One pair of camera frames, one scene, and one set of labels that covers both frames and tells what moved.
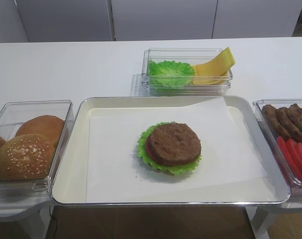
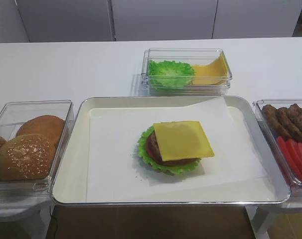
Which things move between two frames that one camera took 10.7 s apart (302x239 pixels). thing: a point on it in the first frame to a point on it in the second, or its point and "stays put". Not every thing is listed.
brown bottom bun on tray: x=166 y=172 stays put
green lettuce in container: x=171 y=74 stays put
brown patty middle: x=295 y=130 stays put
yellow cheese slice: x=219 y=65 to x=182 y=140
